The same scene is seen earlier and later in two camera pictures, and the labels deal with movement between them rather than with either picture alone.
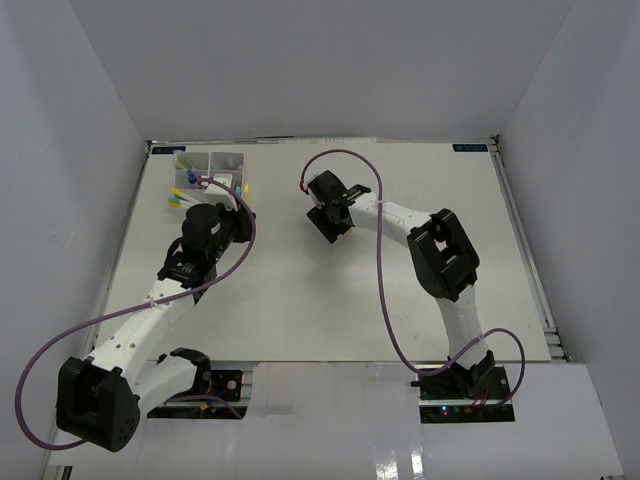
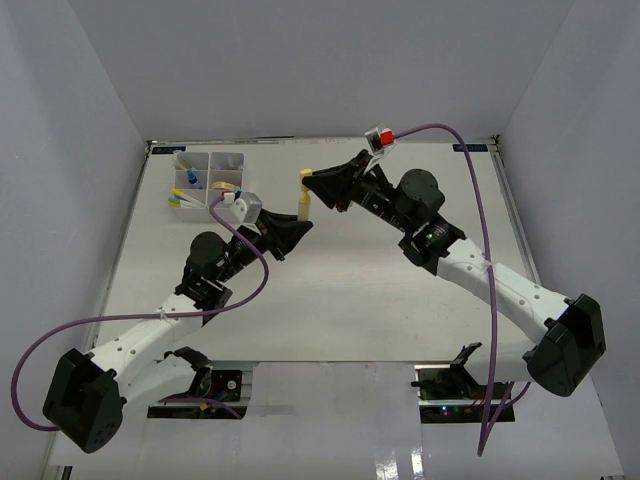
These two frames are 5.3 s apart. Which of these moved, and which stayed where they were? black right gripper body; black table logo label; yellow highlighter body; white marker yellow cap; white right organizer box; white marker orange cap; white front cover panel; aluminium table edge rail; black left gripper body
Moved: yellow highlighter body; black right gripper body; black left gripper body
Stayed: white marker yellow cap; black table logo label; aluminium table edge rail; white right organizer box; white front cover panel; white marker orange cap
